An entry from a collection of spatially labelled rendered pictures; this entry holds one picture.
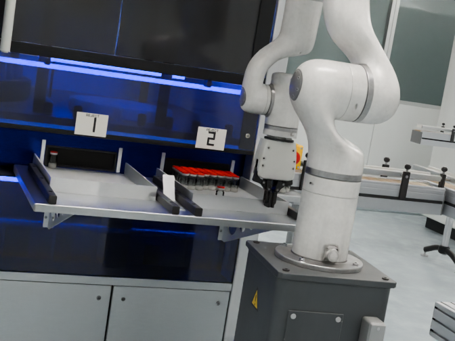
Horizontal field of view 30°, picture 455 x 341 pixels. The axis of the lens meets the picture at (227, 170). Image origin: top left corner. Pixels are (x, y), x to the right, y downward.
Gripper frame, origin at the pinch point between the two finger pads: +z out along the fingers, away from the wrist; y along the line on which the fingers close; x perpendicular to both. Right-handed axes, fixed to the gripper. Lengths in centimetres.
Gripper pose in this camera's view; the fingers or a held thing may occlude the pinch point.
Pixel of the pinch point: (269, 199)
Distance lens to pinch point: 213.7
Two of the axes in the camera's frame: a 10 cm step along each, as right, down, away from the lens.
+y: -9.3, -1.0, -3.5
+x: 3.3, 1.6, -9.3
